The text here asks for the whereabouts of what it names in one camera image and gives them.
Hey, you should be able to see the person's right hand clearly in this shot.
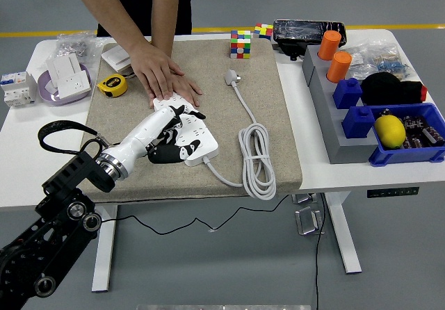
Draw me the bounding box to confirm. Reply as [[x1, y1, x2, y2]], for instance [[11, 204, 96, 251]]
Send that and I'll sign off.
[[130, 40, 186, 100]]

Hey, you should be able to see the person's left hand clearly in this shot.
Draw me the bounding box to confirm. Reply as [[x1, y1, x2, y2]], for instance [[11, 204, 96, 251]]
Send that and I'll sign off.
[[149, 74, 204, 108]]

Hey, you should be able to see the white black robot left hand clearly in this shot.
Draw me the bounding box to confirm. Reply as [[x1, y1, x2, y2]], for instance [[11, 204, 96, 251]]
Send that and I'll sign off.
[[108, 104, 207, 177]]

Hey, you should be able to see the white power strip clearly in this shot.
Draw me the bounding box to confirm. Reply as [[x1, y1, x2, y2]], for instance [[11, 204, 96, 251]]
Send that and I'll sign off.
[[152, 96, 220, 168]]

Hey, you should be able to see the thin black plug cord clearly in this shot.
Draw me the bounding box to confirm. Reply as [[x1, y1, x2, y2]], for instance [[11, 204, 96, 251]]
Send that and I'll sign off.
[[100, 195, 295, 236]]

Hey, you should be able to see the grey-brown mat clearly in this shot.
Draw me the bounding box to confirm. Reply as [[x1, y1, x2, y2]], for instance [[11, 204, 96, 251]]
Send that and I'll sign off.
[[79, 38, 303, 203]]

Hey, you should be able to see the large colourful puzzle cube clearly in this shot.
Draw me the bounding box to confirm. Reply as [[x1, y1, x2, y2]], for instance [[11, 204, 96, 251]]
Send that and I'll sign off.
[[229, 29, 252, 60]]

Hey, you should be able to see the clear bag of screws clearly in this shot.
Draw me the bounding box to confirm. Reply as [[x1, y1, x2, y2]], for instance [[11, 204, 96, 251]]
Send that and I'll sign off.
[[55, 31, 105, 64]]

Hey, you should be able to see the small colourful puzzle cube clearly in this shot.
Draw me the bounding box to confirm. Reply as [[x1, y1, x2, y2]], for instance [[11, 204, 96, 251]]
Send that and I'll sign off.
[[252, 23, 274, 42]]

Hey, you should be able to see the purple bowl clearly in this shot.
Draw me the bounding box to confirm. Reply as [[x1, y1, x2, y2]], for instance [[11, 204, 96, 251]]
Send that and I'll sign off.
[[37, 63, 92, 107]]

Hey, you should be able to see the small black gadget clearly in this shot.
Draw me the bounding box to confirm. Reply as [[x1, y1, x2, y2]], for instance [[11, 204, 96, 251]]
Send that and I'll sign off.
[[277, 42, 307, 62]]

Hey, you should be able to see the black plastic-wrapped box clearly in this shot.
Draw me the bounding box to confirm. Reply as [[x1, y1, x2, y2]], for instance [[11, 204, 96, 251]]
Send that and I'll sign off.
[[273, 19, 348, 49]]

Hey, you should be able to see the white circuit breaker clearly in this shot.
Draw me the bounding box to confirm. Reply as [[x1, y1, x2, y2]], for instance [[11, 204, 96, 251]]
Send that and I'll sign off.
[[0, 70, 38, 108]]

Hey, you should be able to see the orange cylinder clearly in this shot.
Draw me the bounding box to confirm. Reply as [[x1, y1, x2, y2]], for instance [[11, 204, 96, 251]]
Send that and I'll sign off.
[[318, 30, 342, 61], [325, 51, 353, 84]]

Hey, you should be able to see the grey peg block base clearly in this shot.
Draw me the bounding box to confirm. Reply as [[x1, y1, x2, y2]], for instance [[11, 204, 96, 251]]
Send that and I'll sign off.
[[301, 44, 380, 165]]

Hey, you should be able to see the blue block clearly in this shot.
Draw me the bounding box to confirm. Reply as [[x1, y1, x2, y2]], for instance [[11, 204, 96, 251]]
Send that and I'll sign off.
[[341, 105, 375, 140], [332, 77, 364, 110]]

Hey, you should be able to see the white table leg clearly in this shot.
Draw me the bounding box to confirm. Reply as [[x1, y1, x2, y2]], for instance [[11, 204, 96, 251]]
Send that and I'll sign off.
[[91, 204, 119, 293], [321, 190, 363, 275]]

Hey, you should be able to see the clear bag of small parts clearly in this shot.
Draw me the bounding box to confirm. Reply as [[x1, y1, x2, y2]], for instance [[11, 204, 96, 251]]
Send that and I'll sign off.
[[342, 42, 378, 79]]

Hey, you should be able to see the black fabric bundle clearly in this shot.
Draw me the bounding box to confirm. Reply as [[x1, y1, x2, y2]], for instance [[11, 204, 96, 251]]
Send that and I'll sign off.
[[360, 72, 428, 106]]

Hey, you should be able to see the clear bag of blue components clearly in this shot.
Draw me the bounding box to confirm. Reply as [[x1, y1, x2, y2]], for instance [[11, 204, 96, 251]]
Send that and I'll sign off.
[[372, 42, 413, 81]]

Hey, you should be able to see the yellow lemon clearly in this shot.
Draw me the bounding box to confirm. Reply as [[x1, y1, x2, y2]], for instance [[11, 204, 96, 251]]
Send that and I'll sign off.
[[373, 114, 407, 149]]

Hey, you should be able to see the blue plastic bin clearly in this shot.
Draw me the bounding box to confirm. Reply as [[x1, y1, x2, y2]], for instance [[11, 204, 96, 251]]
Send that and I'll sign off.
[[368, 102, 445, 168]]

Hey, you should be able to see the black table control panel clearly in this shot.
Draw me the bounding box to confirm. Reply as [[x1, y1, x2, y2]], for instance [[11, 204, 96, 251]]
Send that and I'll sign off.
[[366, 186, 420, 199]]

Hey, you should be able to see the dark cylindrical capacitor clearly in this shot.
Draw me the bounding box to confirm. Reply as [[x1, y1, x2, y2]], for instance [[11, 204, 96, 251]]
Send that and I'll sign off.
[[421, 124, 445, 147], [400, 131, 424, 150], [402, 114, 429, 132]]

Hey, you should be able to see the white wall switch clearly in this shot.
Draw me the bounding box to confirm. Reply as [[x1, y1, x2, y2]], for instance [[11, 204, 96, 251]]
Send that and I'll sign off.
[[101, 44, 132, 73]]

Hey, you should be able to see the white power cord with plug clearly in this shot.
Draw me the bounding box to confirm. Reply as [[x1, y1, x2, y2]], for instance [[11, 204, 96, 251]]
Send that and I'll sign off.
[[203, 68, 278, 202]]

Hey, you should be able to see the white wall socket panel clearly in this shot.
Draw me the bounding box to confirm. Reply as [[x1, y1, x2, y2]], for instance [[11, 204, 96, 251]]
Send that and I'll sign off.
[[55, 73, 90, 99]]

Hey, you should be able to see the white plain wall panel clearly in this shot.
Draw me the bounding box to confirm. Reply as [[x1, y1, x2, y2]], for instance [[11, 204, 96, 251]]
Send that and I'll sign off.
[[46, 53, 84, 81]]

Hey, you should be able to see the small silver metal bracket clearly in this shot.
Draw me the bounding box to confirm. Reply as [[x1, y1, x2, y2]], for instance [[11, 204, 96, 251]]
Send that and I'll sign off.
[[291, 193, 319, 205]]

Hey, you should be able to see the large silver metal bracket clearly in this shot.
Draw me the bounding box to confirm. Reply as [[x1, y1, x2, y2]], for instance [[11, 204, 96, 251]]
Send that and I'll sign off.
[[294, 206, 326, 236]]

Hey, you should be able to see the black floor cable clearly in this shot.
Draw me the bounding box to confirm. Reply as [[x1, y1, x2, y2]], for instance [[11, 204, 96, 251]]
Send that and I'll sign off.
[[314, 193, 327, 310]]

